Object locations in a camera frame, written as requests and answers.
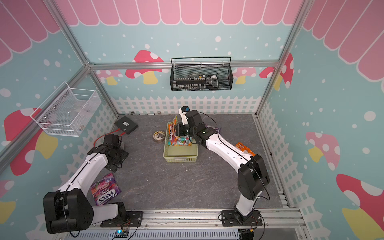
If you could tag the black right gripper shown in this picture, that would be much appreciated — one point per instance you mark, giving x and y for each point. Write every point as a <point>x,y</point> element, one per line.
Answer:
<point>179,129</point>

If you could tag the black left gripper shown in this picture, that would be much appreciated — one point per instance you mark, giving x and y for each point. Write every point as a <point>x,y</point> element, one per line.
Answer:
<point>112,167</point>

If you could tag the teal Fox's mint bag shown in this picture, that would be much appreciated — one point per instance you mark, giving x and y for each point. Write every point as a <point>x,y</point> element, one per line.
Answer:
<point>181,141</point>

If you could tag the yellow Fox's fruits bag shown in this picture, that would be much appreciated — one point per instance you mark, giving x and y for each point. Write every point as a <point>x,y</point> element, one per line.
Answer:
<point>172,130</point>

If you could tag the green plastic basket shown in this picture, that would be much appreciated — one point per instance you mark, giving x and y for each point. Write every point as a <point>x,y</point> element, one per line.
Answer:
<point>179,154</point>

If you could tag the purple Fox's berries bag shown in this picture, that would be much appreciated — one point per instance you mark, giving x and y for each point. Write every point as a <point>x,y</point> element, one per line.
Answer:
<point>105,189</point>

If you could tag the purple candy bag back side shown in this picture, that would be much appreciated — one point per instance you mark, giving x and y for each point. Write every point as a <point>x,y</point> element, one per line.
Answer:
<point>217,130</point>

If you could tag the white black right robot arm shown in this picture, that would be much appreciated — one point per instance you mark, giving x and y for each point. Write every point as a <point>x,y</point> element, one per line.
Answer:
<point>253,176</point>

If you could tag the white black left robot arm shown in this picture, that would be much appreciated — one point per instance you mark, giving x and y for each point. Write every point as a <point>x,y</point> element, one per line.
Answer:
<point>68,210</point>

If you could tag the brown tape roll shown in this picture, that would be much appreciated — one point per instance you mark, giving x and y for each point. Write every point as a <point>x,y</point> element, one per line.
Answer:
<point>159,136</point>

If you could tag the black network box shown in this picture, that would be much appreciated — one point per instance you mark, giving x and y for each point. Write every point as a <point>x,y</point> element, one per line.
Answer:
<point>126,125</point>

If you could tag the orange candy bag right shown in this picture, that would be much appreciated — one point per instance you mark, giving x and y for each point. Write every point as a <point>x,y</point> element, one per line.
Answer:
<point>244,150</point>

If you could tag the green lit circuit board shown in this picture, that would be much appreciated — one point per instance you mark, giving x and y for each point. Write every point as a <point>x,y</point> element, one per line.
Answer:
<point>121,234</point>

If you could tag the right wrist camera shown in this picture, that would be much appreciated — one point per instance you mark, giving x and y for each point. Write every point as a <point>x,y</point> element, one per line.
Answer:
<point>183,111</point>

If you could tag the black wire wall basket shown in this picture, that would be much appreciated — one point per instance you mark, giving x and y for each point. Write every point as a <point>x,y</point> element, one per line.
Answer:
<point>201,74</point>

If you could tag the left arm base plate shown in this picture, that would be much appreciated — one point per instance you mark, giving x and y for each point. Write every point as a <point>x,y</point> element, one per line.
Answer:
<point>132,219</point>

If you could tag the white wire wall basket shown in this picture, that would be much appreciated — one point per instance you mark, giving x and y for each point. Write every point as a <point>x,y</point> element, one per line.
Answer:
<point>67,111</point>

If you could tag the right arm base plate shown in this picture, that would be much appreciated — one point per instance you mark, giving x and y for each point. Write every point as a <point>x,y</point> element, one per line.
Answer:
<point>231,218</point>

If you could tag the aluminium front rail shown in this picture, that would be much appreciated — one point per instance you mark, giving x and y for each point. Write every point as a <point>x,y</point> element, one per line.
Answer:
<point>284,218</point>

